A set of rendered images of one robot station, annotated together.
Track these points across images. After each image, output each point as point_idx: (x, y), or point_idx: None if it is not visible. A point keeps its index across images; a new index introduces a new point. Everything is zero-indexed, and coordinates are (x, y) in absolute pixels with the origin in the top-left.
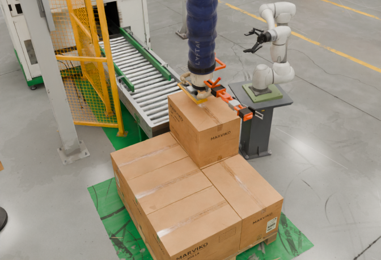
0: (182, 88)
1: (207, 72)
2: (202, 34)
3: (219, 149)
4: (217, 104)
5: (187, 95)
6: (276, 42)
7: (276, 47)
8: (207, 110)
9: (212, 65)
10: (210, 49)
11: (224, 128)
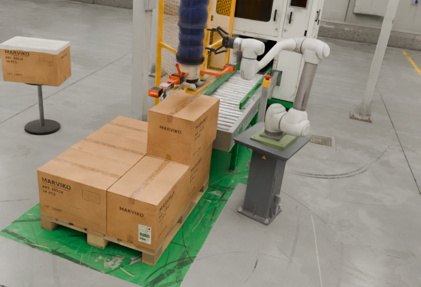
0: None
1: (183, 62)
2: (181, 20)
3: (168, 146)
4: (197, 108)
5: None
6: (242, 53)
7: (242, 60)
8: (182, 106)
9: (191, 57)
10: (188, 38)
11: (175, 123)
